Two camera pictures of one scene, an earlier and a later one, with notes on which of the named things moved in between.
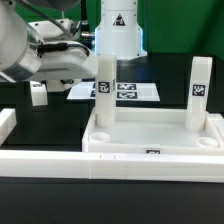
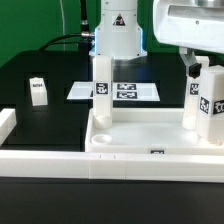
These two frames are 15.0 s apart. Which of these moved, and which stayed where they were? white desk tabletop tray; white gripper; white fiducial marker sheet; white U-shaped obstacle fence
Moved: white gripper
Stayed: white U-shaped obstacle fence; white desk tabletop tray; white fiducial marker sheet
